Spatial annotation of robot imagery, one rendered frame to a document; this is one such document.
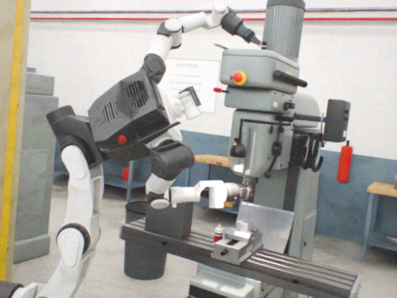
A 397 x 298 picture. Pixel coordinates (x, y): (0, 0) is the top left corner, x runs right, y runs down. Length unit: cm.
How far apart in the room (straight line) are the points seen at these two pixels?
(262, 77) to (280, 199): 86
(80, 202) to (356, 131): 486
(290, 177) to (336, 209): 394
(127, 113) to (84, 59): 698
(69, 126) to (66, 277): 63
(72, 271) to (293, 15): 158
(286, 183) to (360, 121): 386
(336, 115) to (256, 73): 52
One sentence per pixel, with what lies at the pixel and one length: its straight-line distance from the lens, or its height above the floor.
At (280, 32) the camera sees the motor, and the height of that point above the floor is 203.
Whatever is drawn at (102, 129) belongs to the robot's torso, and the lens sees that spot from 167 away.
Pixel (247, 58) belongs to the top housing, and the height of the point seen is 185.
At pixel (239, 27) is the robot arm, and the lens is 210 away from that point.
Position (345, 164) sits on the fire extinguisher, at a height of 106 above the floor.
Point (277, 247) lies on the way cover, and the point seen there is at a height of 91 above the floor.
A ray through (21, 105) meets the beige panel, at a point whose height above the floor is 149.
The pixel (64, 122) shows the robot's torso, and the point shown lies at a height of 149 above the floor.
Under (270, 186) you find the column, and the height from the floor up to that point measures 121.
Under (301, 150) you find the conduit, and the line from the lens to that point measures 220.
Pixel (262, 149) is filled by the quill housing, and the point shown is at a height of 145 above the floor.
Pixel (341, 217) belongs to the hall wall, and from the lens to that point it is 634.
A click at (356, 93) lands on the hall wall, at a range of 623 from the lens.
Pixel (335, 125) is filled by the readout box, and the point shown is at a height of 160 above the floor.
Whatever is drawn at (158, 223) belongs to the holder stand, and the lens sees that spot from 229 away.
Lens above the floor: 162
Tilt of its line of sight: 5 degrees down
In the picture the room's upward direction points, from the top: 6 degrees clockwise
